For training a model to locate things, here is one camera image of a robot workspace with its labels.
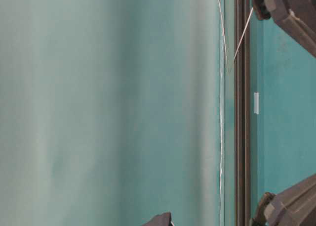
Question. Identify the black aluminium frame rail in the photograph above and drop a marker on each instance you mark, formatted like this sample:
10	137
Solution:
242	113

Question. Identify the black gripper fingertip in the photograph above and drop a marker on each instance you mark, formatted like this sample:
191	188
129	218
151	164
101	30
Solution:
164	219

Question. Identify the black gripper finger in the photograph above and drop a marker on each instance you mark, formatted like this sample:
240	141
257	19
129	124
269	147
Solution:
296	17
296	206

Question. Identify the white tape strip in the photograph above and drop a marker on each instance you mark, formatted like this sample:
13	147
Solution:
256	103

